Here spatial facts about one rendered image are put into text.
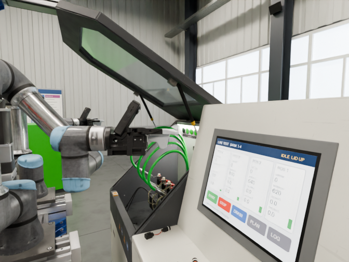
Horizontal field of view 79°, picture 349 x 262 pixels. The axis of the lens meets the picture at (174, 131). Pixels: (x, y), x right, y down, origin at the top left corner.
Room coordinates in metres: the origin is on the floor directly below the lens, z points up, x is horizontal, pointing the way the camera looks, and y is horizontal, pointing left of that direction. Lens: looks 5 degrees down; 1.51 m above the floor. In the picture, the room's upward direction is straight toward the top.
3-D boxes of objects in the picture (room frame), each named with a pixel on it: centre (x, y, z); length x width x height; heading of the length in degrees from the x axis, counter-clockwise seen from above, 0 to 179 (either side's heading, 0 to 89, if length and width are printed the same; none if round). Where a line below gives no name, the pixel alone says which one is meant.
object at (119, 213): (1.20, 0.31, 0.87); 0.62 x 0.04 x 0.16; 25
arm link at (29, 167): (1.17, 0.82, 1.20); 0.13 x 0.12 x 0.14; 55
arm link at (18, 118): (1.24, 0.92, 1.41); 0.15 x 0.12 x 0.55; 55
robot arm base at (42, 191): (1.17, 0.81, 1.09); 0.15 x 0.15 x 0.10
